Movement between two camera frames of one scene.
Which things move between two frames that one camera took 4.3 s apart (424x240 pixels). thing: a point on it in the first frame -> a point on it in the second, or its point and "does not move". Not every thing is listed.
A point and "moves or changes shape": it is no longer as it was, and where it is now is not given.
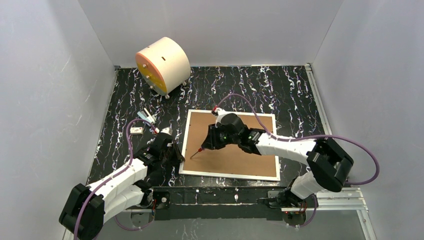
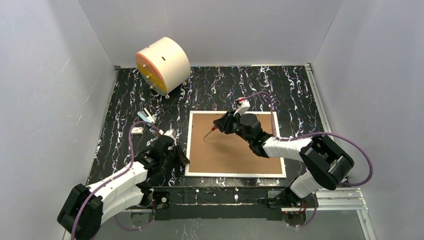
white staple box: x=136 y=130 does not move
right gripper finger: x=212 y=141 -> x=223 y=123
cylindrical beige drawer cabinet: x=163 y=66 does not move
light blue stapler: x=145 y=114 does not move
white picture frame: x=230 y=161 does not move
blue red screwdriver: x=199 y=150 moves or changes shape
